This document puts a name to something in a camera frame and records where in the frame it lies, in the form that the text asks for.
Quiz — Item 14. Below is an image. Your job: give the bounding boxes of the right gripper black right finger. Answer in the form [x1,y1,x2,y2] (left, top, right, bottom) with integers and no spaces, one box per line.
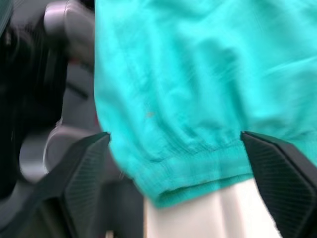
[241,130,317,238]

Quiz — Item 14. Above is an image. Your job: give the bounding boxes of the silver and black robot body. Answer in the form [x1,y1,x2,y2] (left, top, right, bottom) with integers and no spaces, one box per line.
[0,0,100,219]

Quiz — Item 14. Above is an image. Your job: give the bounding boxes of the green shorts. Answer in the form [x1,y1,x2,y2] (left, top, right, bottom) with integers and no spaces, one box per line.
[93,0,317,209]

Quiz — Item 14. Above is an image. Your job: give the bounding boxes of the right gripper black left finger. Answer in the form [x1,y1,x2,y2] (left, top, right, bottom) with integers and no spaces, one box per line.
[14,132,144,238]

